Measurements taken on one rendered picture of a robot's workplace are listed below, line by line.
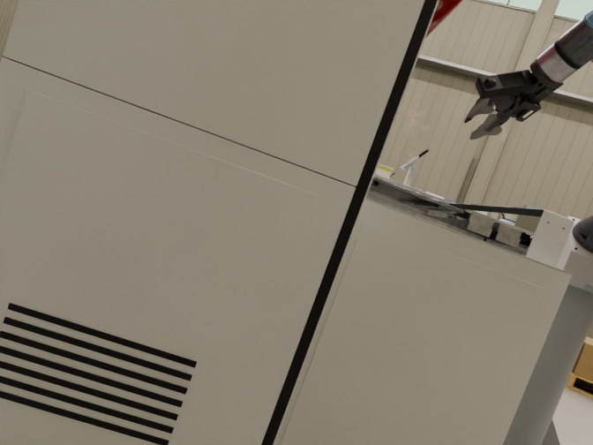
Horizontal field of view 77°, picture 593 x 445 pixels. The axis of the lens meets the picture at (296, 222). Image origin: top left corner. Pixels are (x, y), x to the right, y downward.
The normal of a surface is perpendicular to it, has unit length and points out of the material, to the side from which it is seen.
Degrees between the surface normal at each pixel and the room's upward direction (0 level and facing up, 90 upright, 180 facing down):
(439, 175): 90
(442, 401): 90
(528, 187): 90
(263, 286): 90
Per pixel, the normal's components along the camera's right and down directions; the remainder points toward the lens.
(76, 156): 0.06, 0.08
